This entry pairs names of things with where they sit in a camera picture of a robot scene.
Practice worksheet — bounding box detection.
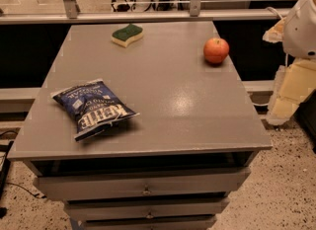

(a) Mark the red apple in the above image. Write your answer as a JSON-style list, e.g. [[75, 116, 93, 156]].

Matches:
[[203, 38, 229, 64]]

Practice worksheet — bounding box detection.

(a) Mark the white cable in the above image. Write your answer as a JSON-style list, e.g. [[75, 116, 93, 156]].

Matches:
[[266, 6, 284, 21]]

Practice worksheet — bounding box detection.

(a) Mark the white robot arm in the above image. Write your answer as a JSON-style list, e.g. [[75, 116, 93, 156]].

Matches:
[[263, 0, 316, 125]]

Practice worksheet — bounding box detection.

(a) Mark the metal railing frame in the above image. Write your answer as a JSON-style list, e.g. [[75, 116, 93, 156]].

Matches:
[[0, 0, 316, 26]]

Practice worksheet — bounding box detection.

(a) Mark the blue Kettle chips bag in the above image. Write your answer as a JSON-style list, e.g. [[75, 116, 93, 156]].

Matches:
[[50, 79, 138, 141]]

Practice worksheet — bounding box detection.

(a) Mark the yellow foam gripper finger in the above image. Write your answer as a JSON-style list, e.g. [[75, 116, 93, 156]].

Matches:
[[266, 58, 316, 125]]

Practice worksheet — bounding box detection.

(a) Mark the green yellow sponge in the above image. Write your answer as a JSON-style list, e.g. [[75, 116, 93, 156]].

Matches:
[[112, 24, 143, 47]]

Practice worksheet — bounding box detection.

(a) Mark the black floor cable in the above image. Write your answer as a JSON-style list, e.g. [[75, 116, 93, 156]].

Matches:
[[0, 129, 47, 218]]

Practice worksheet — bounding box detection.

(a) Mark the grey drawer cabinet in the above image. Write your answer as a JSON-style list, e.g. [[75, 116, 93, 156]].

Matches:
[[9, 22, 272, 230]]

